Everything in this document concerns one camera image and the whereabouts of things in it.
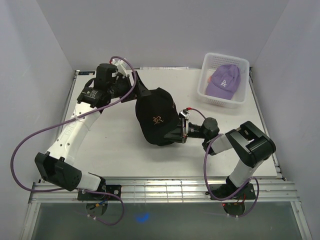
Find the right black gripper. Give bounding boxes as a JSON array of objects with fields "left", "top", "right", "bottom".
[{"left": 163, "top": 117, "right": 208, "bottom": 144}]

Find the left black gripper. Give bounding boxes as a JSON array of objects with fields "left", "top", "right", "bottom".
[{"left": 108, "top": 71, "right": 152, "bottom": 103}]

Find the black gold R cap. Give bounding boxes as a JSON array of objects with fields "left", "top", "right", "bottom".
[{"left": 135, "top": 87, "right": 180, "bottom": 147}]

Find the purple baseball cap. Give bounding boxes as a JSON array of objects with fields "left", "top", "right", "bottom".
[{"left": 205, "top": 64, "right": 241, "bottom": 100}]

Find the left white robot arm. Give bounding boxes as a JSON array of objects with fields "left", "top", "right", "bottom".
[{"left": 35, "top": 63, "right": 148, "bottom": 200}]

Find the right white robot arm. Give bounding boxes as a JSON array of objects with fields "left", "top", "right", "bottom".
[{"left": 164, "top": 117, "right": 276, "bottom": 200}]

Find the white plastic basket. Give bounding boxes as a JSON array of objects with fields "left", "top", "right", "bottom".
[{"left": 197, "top": 52, "right": 250, "bottom": 108}]

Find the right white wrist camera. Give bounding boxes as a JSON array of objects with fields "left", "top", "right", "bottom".
[{"left": 178, "top": 107, "right": 192, "bottom": 120}]

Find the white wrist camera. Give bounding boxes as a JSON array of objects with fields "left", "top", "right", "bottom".
[
  {"left": 109, "top": 58, "right": 128, "bottom": 76},
  {"left": 178, "top": 107, "right": 192, "bottom": 120}
]

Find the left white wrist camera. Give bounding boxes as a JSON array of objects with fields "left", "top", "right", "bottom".
[{"left": 109, "top": 58, "right": 128, "bottom": 76}]

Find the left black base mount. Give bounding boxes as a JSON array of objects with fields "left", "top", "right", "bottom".
[{"left": 77, "top": 184, "right": 122, "bottom": 202}]

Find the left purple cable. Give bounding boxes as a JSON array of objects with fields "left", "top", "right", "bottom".
[{"left": 10, "top": 56, "right": 138, "bottom": 227}]

